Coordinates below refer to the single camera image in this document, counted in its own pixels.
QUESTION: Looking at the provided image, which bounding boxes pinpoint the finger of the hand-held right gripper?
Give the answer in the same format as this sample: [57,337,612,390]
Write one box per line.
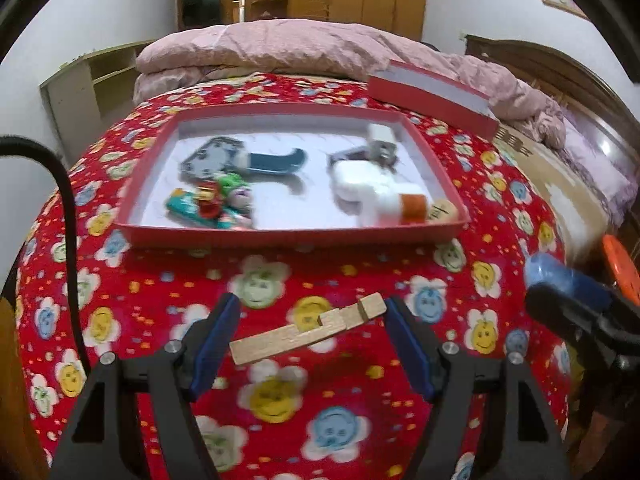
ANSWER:
[524,252,621,356]

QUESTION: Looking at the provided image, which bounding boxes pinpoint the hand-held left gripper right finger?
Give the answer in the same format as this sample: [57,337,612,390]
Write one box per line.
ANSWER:
[385,296,571,480]

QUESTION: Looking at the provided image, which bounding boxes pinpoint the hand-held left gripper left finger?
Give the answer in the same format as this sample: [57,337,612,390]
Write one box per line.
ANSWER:
[50,292,243,480]

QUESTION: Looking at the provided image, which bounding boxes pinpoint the wooden notched block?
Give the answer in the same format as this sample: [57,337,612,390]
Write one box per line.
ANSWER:
[230,294,387,366]

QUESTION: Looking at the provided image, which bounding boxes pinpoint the teal cartoon-print lighter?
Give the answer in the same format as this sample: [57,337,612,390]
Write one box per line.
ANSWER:
[165,187,251,231]

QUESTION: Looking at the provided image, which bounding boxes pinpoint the white orange-label pill bottle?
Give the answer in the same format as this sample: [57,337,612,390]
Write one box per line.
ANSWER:
[357,185,431,227]

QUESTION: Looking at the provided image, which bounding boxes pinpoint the red cardboard box tray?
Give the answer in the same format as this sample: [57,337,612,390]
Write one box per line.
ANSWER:
[114,104,471,247]

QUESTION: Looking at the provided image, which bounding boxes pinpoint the white earbuds case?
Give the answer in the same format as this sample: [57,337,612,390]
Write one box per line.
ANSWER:
[331,159,388,206]

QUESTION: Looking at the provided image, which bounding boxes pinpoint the orange plastic object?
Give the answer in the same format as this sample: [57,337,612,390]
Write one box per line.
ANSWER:
[601,234,640,306]

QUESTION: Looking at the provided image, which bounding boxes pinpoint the tan patterned bedsheet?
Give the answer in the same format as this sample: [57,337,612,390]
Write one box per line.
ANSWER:
[492,125,626,266]

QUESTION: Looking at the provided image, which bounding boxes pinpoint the red smiley-print blanket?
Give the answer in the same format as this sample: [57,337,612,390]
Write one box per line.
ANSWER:
[15,72,571,480]

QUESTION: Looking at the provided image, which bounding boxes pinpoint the purple pillow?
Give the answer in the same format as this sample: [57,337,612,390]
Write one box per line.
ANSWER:
[562,105,631,206]

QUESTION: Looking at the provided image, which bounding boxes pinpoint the round wooden chess piece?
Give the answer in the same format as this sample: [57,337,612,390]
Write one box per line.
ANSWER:
[426,199,460,223]

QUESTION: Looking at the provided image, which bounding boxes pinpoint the red gold charm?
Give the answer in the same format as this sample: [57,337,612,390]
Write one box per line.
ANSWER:
[195,185,223,218]

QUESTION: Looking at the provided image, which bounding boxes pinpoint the grey metal mounting plate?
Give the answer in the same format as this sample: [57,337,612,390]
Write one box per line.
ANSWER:
[180,136,246,181]

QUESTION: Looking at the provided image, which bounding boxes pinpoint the brown wooden cabinet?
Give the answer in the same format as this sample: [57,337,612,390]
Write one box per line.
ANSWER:
[0,295,48,480]

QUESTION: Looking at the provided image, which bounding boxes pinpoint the dark wooden headboard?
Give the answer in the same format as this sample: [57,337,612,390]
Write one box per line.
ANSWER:
[465,34,640,171]

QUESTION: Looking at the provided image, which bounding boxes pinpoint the red cardboard box lid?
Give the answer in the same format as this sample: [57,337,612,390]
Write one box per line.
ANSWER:
[369,59,500,140]

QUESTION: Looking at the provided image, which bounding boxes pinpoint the beige open shelf unit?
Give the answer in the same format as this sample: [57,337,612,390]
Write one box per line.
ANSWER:
[40,40,156,146]

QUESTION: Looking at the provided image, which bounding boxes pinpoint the pink dotted quilt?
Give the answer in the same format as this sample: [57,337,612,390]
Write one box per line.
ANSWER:
[134,19,568,148]

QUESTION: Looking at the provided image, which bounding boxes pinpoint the green toy figure keychain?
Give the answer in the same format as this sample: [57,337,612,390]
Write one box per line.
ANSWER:
[217,172,253,211]

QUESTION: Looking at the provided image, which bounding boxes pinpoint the blue-grey curved handle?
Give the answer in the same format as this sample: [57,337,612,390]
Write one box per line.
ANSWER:
[235,147,308,178]

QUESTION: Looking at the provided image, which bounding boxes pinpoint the black cable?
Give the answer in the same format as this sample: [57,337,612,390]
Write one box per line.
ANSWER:
[0,135,93,376]

